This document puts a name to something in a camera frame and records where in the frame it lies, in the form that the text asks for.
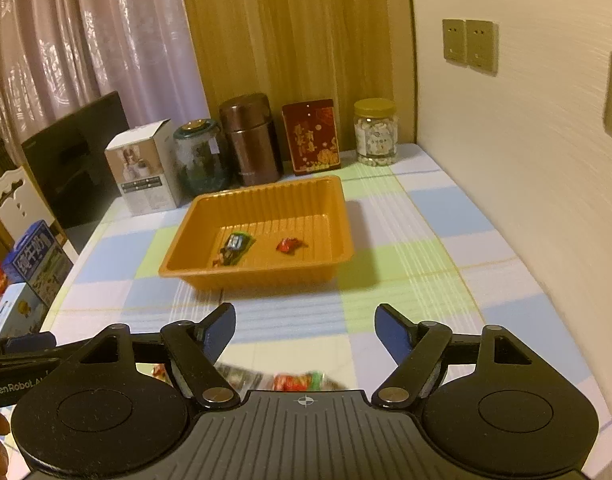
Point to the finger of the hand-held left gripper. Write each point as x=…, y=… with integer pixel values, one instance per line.
x=31, y=342

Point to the dark blue wrapped candy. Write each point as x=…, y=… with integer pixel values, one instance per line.
x=234, y=243

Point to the white wooden chair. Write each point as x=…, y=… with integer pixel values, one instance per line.
x=16, y=200

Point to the red gold tin box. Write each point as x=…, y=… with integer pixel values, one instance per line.
x=311, y=140

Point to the plastic jar with yellow lid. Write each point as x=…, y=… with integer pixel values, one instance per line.
x=376, y=135

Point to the white cardboard box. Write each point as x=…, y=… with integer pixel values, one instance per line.
x=146, y=170

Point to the blue milk carton box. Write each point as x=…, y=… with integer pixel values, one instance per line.
x=36, y=260

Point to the orange plastic tray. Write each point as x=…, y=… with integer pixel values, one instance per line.
x=286, y=200

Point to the light blue cardboard box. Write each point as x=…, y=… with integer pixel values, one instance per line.
x=16, y=310

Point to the glass jar with green lid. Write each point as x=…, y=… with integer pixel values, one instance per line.
x=201, y=160

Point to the black monitor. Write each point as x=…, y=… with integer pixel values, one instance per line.
x=71, y=160

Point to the sheer pink curtain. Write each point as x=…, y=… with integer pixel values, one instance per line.
x=86, y=35

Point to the brown metal thermos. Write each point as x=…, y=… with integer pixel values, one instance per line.
x=251, y=140

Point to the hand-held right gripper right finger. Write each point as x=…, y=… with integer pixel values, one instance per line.
x=390, y=330

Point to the clear nut snack packet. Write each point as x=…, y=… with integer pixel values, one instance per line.
x=243, y=377

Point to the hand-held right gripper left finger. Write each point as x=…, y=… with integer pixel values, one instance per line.
x=221, y=327

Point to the golden curtain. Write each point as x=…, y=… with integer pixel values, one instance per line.
x=286, y=25

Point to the checked tablecloth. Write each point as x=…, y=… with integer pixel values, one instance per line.
x=436, y=260

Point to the dark red candy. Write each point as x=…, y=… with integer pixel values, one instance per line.
x=159, y=371

